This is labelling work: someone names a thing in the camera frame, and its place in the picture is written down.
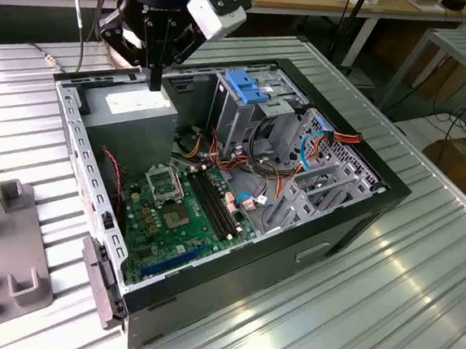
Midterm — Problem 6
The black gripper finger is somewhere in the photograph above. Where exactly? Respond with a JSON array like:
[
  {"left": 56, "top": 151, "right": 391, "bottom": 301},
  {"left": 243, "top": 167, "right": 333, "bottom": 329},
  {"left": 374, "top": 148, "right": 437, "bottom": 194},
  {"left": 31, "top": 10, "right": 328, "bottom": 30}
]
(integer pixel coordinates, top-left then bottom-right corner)
[
  {"left": 93, "top": 10, "right": 163, "bottom": 93},
  {"left": 155, "top": 15, "right": 209, "bottom": 97}
]

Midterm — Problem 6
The orange red yellow power wire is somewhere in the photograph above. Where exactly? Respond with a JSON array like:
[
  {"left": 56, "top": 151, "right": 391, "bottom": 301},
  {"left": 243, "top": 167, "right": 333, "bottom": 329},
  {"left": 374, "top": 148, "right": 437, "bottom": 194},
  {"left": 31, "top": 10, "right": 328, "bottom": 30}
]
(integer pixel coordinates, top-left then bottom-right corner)
[{"left": 294, "top": 125, "right": 363, "bottom": 182}]

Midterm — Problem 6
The perforated metal disk bay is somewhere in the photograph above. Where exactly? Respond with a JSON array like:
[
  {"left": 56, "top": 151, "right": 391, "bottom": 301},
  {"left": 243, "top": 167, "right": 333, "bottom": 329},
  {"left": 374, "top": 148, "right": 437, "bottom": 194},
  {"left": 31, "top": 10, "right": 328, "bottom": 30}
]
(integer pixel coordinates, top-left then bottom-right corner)
[{"left": 260, "top": 103, "right": 394, "bottom": 242}]

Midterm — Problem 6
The blue plastic drive latch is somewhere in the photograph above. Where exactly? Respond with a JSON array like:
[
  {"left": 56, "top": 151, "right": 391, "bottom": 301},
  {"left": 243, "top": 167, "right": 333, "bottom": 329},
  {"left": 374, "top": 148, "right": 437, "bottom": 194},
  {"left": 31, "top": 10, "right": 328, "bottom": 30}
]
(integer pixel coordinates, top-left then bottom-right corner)
[{"left": 224, "top": 69, "right": 272, "bottom": 107}]

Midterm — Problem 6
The grey metal drive cage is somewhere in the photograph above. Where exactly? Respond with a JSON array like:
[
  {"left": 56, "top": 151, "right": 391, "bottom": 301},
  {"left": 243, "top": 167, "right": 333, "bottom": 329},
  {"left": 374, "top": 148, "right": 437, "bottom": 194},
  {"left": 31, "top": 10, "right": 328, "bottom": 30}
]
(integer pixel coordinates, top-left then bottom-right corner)
[{"left": 203, "top": 60, "right": 312, "bottom": 165}]

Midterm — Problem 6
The grey power supply unit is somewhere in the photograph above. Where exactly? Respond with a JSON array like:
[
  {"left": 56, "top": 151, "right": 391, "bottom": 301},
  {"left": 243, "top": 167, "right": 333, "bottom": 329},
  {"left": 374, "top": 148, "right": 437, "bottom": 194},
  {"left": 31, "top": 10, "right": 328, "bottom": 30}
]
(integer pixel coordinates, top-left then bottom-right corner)
[{"left": 73, "top": 74, "right": 181, "bottom": 185}]

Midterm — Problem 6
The metal socket cover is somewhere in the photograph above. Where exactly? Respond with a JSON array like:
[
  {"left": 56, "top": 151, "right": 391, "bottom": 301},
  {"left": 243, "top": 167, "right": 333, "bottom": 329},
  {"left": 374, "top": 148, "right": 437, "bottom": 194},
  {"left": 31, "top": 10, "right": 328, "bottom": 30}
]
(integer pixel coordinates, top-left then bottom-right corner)
[{"left": 142, "top": 161, "right": 187, "bottom": 211}]

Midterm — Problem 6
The black RAM slot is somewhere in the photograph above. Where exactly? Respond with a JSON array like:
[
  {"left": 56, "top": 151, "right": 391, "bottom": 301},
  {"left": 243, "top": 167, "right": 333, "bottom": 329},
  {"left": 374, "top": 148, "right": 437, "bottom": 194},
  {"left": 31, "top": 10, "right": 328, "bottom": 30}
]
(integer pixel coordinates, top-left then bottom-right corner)
[
  {"left": 193, "top": 167, "right": 246, "bottom": 237},
  {"left": 181, "top": 169, "right": 235, "bottom": 241}
]

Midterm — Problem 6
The CPU socket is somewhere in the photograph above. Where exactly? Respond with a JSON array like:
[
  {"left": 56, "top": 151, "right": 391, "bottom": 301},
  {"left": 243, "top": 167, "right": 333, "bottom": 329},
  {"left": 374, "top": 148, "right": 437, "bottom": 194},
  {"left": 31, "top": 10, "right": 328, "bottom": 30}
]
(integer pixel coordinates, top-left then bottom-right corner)
[{"left": 159, "top": 202, "right": 194, "bottom": 232}]

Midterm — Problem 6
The green motherboard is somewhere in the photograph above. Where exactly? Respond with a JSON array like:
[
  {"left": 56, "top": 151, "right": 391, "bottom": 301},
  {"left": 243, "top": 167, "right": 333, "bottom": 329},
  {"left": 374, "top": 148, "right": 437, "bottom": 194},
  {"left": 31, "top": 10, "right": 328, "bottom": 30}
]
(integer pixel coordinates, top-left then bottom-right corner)
[{"left": 115, "top": 159, "right": 263, "bottom": 295}]

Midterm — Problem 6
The blue expansion slot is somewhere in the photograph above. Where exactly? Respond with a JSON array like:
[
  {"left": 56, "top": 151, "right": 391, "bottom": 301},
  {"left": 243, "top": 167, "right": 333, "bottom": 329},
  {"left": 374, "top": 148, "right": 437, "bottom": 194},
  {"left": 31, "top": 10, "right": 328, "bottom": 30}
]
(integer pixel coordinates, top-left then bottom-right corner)
[{"left": 139, "top": 238, "right": 208, "bottom": 284}]

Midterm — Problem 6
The grey parts rack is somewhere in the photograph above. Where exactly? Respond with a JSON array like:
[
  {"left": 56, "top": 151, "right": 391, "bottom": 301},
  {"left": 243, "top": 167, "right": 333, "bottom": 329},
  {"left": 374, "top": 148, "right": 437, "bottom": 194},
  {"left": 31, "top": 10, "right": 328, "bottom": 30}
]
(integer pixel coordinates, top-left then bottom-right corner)
[{"left": 0, "top": 177, "right": 64, "bottom": 338}]

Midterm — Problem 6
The black open PC case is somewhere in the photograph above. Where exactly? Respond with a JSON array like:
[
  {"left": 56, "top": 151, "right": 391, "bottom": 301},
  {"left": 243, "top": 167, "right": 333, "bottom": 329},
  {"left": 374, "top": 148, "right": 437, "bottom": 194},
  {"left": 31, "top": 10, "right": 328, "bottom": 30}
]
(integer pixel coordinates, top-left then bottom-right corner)
[{"left": 28, "top": 37, "right": 424, "bottom": 349}]

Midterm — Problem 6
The grey case side latch panel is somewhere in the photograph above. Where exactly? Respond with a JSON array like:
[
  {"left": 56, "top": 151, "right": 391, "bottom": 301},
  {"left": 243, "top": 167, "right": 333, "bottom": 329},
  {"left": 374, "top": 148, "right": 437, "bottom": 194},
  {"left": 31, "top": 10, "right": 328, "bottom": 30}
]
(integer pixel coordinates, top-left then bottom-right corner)
[{"left": 74, "top": 235, "right": 133, "bottom": 332}]

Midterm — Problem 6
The metal slat side table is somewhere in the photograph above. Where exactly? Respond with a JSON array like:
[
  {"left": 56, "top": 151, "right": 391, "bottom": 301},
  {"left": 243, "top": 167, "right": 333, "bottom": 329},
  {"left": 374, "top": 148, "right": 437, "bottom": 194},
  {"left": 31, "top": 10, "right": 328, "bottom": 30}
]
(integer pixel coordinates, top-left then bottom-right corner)
[{"left": 379, "top": 22, "right": 466, "bottom": 118}]

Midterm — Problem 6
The brown cardboard box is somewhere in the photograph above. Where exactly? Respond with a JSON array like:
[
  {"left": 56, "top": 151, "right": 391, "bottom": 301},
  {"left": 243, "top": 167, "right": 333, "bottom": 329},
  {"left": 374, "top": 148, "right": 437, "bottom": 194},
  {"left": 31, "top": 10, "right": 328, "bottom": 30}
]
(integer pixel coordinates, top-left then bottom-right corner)
[{"left": 419, "top": 133, "right": 466, "bottom": 196}]

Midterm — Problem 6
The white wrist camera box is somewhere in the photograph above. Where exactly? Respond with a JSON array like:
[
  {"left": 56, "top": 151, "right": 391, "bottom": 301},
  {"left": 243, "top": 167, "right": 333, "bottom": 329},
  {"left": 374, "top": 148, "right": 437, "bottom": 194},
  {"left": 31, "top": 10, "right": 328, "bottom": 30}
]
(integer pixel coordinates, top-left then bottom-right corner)
[{"left": 183, "top": 0, "right": 249, "bottom": 44}]

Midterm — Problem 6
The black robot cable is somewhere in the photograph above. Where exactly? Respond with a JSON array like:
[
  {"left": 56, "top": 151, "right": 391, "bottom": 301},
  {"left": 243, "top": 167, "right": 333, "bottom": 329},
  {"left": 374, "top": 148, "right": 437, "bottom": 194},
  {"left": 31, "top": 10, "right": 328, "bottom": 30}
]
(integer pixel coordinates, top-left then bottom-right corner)
[{"left": 61, "top": 0, "right": 107, "bottom": 76}]

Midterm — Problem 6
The multicolour wire bundle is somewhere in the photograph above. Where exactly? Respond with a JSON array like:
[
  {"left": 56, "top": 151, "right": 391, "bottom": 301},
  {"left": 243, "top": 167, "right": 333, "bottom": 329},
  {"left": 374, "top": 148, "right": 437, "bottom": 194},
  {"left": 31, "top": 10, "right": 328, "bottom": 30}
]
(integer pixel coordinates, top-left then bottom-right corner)
[{"left": 168, "top": 122, "right": 303, "bottom": 205}]

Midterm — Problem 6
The blue data wire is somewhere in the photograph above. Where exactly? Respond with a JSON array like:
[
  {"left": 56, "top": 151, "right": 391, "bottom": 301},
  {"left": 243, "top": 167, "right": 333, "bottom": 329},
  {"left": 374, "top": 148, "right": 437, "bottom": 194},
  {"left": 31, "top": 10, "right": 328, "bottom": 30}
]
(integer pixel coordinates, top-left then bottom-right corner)
[{"left": 298, "top": 114, "right": 337, "bottom": 172}]

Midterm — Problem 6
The thin blue wire white plug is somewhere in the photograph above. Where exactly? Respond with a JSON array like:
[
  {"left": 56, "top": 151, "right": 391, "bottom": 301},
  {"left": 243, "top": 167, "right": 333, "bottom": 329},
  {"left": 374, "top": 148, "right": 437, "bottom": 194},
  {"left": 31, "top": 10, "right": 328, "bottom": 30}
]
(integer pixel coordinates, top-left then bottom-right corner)
[{"left": 236, "top": 190, "right": 276, "bottom": 216}]

